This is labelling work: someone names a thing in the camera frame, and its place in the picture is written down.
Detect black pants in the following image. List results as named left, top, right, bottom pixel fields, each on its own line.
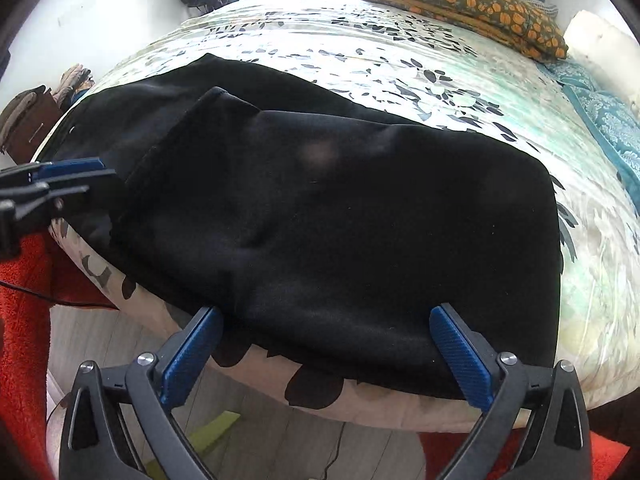
left=40, top=55, right=561, bottom=399

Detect red fuzzy garment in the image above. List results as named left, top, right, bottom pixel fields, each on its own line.
left=1, top=233, right=639, bottom=479

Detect teal patterned cloth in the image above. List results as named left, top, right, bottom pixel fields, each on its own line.
left=539, top=61, right=639, bottom=208

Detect floral patterned bedsheet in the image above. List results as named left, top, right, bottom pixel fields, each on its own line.
left=50, top=0, right=639, bottom=432

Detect cream headboard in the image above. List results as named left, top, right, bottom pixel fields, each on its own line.
left=564, top=10, right=639, bottom=105

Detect black cable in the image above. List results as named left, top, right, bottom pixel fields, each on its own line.
left=0, top=278, right=122, bottom=311

